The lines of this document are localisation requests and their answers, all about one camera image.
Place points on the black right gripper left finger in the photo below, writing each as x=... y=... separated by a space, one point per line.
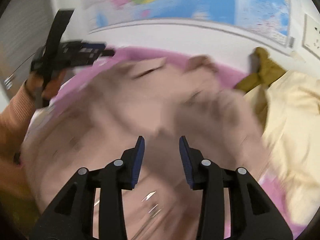
x=70 y=213

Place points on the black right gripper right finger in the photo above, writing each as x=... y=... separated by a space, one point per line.
x=253 y=214

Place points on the dusty pink jacket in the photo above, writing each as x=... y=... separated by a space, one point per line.
x=161 y=102

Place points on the left forearm orange sleeve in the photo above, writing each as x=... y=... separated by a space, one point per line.
x=15 y=120

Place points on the pink floral bed sheet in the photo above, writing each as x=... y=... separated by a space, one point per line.
x=122 y=55

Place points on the grey door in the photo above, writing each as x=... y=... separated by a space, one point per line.
x=25 y=26

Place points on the cream yellow garment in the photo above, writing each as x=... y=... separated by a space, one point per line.
x=289 y=113

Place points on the olive green garment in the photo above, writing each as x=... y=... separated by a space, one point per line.
x=255 y=84

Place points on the white wall socket panel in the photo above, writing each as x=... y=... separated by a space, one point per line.
x=311 y=37

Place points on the colourful wall map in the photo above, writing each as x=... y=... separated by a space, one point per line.
x=268 y=18

